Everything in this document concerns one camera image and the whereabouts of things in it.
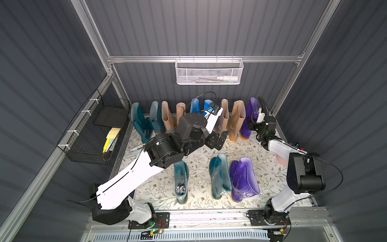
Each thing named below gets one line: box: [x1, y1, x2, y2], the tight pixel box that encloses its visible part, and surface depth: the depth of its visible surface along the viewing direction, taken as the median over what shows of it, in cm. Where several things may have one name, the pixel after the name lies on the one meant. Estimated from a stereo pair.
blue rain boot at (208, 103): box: [203, 98, 215, 111], surface depth 93 cm
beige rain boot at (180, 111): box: [175, 102, 186, 127], surface depth 91 cm
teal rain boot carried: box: [131, 101, 154, 144], surface depth 88 cm
